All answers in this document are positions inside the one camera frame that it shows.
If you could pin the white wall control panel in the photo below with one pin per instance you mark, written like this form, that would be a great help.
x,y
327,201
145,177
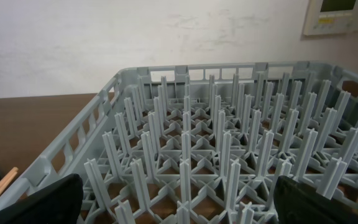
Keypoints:
x,y
329,17

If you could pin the grey dishwasher rack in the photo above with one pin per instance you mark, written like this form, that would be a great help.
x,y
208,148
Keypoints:
x,y
204,143

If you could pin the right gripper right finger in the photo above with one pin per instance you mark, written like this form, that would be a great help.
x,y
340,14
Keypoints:
x,y
298,203

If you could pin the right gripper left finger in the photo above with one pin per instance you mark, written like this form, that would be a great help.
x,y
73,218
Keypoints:
x,y
59,202

